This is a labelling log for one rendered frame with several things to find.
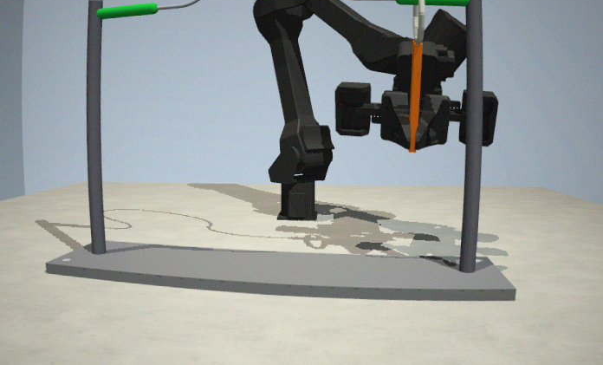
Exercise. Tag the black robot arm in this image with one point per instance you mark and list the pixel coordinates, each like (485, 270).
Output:
(305, 145)

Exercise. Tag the silver loop with orange handle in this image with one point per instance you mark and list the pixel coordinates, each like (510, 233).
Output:
(418, 23)

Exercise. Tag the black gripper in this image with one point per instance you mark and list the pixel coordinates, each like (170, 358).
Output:
(353, 111)

